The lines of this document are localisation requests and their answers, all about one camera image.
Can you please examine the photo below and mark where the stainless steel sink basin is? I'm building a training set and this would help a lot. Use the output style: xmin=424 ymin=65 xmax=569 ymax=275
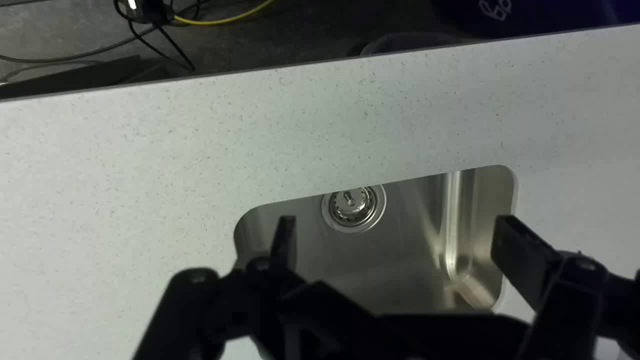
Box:
xmin=232 ymin=165 xmax=519 ymax=316

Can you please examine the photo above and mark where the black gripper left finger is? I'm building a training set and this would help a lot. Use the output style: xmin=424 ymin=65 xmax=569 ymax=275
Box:
xmin=132 ymin=214 xmax=308 ymax=360

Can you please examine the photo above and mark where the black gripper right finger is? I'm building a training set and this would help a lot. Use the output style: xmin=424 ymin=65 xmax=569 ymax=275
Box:
xmin=488 ymin=214 xmax=640 ymax=360

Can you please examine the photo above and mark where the black cable bundle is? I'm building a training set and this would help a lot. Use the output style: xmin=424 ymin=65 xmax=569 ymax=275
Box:
xmin=112 ymin=0 xmax=200 ymax=72

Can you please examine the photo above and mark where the thin yellow cable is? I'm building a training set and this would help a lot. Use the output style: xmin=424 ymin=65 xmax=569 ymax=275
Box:
xmin=170 ymin=0 xmax=275 ymax=28

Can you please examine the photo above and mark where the round metal sink drain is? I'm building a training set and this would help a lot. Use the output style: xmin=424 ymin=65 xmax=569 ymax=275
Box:
xmin=320 ymin=184 xmax=388 ymax=233

